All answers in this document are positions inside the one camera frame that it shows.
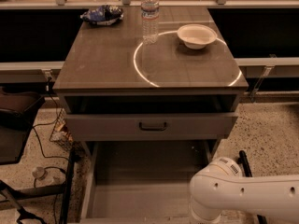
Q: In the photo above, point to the grey drawer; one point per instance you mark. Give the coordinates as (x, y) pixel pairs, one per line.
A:
(142, 182)
(144, 127)

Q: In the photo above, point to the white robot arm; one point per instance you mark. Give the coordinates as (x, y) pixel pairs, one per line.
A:
(221, 186)

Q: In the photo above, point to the grey drawer cabinet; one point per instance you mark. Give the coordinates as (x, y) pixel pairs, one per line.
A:
(110, 71)

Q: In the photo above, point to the grey top drawer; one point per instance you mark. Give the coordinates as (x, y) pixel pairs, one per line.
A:
(144, 127)

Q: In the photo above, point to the white paper bowl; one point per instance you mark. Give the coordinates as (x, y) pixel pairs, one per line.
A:
(196, 36)

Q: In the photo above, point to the blue chip bag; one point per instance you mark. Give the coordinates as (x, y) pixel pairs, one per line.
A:
(104, 15)

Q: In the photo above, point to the clear plastic water bottle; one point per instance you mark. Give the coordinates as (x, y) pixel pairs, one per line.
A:
(150, 20)

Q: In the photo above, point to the white round floor device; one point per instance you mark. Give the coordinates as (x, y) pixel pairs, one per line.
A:
(41, 177)

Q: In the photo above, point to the dark office chair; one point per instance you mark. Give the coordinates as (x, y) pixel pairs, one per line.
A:
(18, 112)

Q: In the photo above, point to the black tripod leg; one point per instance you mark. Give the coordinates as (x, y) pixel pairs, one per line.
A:
(24, 215)

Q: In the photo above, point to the wire mesh basket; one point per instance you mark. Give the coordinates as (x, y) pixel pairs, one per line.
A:
(60, 134)

